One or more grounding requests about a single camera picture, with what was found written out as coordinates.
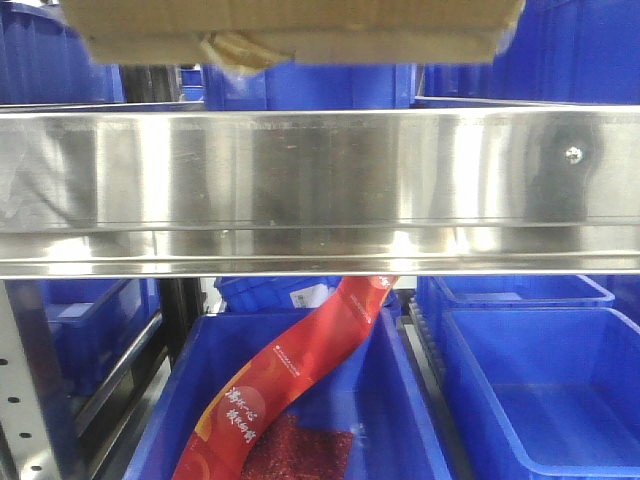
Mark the large brown cardboard box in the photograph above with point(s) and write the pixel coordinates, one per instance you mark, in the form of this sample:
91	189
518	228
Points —
314	32

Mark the stainless steel shelf beam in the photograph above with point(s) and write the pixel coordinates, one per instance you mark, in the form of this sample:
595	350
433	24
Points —
175	190

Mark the blue bin rear centre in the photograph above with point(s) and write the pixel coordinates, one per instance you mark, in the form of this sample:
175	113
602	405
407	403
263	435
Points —
275	293

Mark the blue bin rear right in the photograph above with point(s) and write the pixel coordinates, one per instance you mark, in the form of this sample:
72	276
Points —
435	295

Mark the blue bin upper centre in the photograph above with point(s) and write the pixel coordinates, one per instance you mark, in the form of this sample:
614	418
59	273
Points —
293	87

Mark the blue bin with banner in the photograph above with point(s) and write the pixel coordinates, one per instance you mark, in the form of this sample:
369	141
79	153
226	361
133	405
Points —
374	395

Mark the peeling clear packing tape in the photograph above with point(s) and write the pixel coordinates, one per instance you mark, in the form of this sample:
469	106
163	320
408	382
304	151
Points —
239	54

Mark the red printed banner strip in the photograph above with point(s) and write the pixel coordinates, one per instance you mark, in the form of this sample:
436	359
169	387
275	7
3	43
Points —
254	397

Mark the red glitter sheet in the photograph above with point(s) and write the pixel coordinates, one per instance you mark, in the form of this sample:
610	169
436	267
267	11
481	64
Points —
287	450

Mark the blue bin lower left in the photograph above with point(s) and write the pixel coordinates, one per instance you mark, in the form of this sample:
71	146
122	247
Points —
93	322

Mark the blue empty bin right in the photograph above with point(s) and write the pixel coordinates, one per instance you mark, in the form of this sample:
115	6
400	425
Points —
545	393

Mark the blue bin upper right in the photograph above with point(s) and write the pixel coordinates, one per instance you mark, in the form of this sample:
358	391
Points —
561	51

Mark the blue bin upper left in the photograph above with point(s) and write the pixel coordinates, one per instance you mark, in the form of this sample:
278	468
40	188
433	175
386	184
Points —
44	61

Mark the perforated steel shelf post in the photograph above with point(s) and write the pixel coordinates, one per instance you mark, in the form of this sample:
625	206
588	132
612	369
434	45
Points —
35	416

